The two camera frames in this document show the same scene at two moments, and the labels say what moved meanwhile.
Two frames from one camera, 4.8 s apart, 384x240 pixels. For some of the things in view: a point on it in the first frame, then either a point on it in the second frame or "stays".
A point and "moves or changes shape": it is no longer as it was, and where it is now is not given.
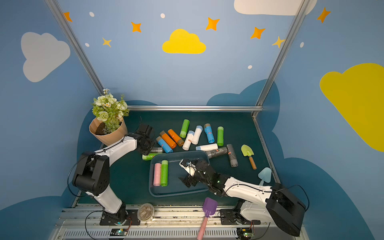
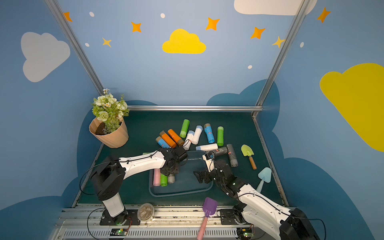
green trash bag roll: (164, 173) stays
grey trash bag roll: (156, 150) moves or changes shape
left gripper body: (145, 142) → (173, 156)
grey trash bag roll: (219, 152) stays
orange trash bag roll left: (169, 141) stays
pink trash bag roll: (157, 174) stays
